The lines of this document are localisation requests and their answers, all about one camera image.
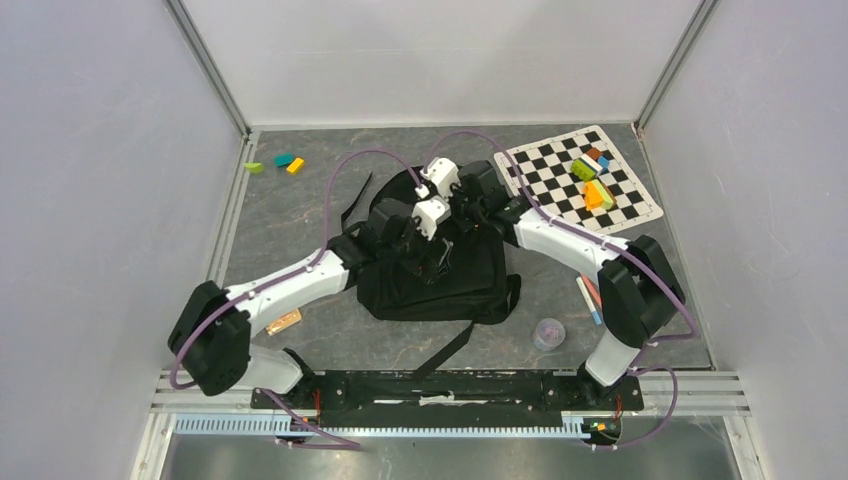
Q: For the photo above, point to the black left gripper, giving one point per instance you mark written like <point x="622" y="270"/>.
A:
<point x="429" y="268"/>

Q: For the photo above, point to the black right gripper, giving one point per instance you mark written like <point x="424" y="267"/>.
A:
<point x="467" y="224"/>

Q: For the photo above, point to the black student backpack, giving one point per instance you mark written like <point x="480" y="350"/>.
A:
<point x="458" y="275"/>

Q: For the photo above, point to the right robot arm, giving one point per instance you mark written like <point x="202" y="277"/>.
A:
<point x="639" y="291"/>

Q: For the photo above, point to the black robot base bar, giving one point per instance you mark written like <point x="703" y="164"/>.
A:
<point x="470" y="398"/>

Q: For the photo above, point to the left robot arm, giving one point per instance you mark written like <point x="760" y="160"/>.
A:
<point x="212" y="340"/>

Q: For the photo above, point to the black white chessboard mat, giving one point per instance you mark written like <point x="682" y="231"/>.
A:
<point x="553" y="171"/>

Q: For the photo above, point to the green white block stack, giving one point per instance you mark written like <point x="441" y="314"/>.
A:
<point x="586" y="169"/>

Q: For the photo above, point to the orange green block stack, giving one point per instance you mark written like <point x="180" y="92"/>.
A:
<point x="598" y="196"/>

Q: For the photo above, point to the brown blue block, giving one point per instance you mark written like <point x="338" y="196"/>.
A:
<point x="598" y="156"/>

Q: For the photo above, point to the blue white pen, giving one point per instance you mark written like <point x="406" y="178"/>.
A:
<point x="588" y="300"/>

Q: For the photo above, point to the yellow toy block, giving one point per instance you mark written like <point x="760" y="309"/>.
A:
<point x="295" y="166"/>

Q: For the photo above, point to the teal toy block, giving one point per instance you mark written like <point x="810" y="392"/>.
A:
<point x="283" y="160"/>

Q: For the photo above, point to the green half-round block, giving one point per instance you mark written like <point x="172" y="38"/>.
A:
<point x="254" y="167"/>

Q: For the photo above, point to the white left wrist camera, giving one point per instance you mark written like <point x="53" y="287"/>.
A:
<point x="429" y="214"/>

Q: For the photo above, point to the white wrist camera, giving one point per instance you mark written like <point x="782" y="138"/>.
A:
<point x="429" y="214"/>
<point x="443" y="174"/>

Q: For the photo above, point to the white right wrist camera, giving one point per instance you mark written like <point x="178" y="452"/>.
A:
<point x="443" y="174"/>

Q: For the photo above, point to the aluminium frame rail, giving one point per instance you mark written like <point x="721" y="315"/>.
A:
<point x="160" y="429"/>

